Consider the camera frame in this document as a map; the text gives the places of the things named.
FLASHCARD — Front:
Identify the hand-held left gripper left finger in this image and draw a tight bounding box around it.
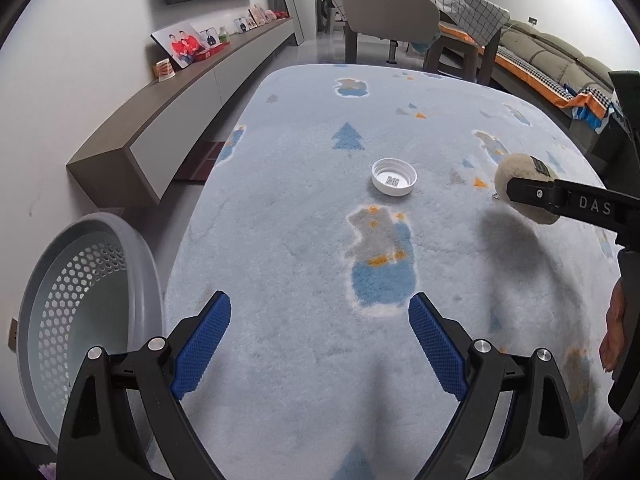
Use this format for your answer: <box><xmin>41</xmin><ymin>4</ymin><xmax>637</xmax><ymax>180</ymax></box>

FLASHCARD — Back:
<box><xmin>57</xmin><ymin>290</ymin><xmax>232</xmax><ymax>480</ymax></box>

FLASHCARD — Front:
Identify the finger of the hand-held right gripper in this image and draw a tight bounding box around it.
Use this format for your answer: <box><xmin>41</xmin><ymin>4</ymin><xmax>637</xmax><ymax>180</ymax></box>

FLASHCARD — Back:
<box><xmin>506</xmin><ymin>176</ymin><xmax>640</xmax><ymax>234</ymax></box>

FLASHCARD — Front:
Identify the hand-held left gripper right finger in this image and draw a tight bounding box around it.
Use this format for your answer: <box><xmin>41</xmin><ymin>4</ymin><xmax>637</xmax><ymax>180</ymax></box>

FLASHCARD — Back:
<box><xmin>407</xmin><ymin>292</ymin><xmax>586</xmax><ymax>480</ymax></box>

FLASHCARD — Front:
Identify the beige plush pouch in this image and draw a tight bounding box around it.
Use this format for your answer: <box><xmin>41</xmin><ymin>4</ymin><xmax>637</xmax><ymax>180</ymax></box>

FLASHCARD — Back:
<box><xmin>494</xmin><ymin>152</ymin><xmax>560</xmax><ymax>226</ymax></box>

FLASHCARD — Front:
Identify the grey perforated plastic basket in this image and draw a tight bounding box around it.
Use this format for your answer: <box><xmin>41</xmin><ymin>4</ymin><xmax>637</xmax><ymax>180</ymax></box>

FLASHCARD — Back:
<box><xmin>9</xmin><ymin>212</ymin><xmax>166</xmax><ymax>456</ymax></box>

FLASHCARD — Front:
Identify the person's right hand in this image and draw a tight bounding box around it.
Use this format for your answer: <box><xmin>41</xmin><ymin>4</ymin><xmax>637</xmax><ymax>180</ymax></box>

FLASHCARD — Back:
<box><xmin>600</xmin><ymin>277</ymin><xmax>627</xmax><ymax>374</ymax></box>

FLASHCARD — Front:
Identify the orange houndstooth blanket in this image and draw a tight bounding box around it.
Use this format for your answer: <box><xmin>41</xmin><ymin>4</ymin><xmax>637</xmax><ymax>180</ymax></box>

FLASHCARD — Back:
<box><xmin>492</xmin><ymin>47</ymin><xmax>613</xmax><ymax>133</ymax></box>

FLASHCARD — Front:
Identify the grey green sofa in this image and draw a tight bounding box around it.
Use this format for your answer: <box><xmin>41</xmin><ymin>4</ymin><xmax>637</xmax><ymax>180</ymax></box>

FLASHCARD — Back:
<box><xmin>492</xmin><ymin>22</ymin><xmax>621</xmax><ymax>126</ymax></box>

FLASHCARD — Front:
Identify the light blue printed rug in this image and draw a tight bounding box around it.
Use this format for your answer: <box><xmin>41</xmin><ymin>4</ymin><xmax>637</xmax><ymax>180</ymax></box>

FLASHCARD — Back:
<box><xmin>145</xmin><ymin>62</ymin><xmax>626</xmax><ymax>480</ymax></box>

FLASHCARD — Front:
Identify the white plastic bottle cap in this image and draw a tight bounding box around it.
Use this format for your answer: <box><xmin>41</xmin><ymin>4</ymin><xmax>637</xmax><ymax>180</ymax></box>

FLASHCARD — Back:
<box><xmin>371</xmin><ymin>158</ymin><xmax>418</xmax><ymax>196</ymax></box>

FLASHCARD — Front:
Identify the brown floor mat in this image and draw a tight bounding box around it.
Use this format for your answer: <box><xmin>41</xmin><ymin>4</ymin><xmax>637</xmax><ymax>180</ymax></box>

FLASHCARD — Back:
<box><xmin>182</xmin><ymin>141</ymin><xmax>223</xmax><ymax>183</ymax></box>

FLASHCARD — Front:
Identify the grey dining chair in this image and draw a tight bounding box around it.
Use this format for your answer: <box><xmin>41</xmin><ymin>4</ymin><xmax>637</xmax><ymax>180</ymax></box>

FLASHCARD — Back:
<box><xmin>342</xmin><ymin>0</ymin><xmax>443</xmax><ymax>63</ymax></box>

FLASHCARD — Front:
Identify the large family photo print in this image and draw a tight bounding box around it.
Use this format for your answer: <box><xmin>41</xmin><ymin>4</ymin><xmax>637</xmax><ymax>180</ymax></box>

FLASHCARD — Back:
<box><xmin>151</xmin><ymin>23</ymin><xmax>207</xmax><ymax>68</ymax></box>

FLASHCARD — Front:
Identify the leaning grey white board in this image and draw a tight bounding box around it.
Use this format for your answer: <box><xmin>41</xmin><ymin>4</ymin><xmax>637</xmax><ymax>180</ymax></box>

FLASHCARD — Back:
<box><xmin>272</xmin><ymin>0</ymin><xmax>318</xmax><ymax>46</ymax></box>

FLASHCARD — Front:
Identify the long grey wall console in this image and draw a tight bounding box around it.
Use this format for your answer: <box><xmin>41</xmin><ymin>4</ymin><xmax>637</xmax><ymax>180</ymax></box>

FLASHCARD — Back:
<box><xmin>66</xmin><ymin>16</ymin><xmax>296</xmax><ymax>206</ymax></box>

